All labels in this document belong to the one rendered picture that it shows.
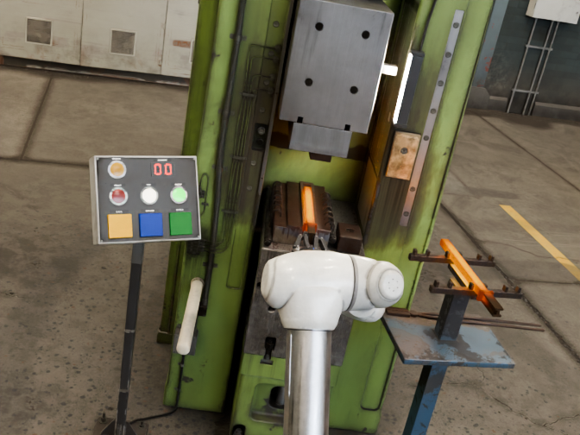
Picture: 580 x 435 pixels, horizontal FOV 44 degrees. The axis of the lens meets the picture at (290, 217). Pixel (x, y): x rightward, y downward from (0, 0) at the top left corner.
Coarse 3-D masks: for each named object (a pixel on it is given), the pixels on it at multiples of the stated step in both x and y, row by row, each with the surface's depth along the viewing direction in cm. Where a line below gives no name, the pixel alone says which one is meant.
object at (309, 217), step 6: (306, 186) 287; (306, 192) 281; (306, 198) 277; (306, 204) 272; (306, 210) 267; (312, 210) 268; (306, 216) 262; (312, 216) 263; (306, 222) 256; (312, 222) 258; (312, 228) 251; (312, 234) 247
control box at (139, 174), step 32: (96, 160) 228; (128, 160) 232; (160, 160) 237; (192, 160) 242; (96, 192) 227; (128, 192) 231; (160, 192) 236; (192, 192) 241; (96, 224) 228; (192, 224) 241
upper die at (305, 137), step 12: (300, 120) 244; (288, 132) 259; (300, 132) 242; (312, 132) 242; (324, 132) 242; (336, 132) 242; (348, 132) 242; (288, 144) 248; (300, 144) 244; (312, 144) 244; (324, 144) 244; (336, 144) 244; (348, 144) 244
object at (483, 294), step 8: (440, 240) 258; (448, 240) 257; (448, 248) 251; (456, 256) 246; (456, 264) 244; (464, 264) 242; (464, 272) 238; (472, 272) 237; (472, 280) 232; (480, 288) 227; (480, 296) 225; (488, 296) 223; (488, 304) 223; (496, 304) 219; (496, 312) 217
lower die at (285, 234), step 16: (288, 192) 284; (320, 192) 289; (288, 208) 270; (304, 208) 270; (320, 208) 275; (272, 224) 271; (288, 224) 257; (320, 224) 261; (272, 240) 259; (288, 240) 259
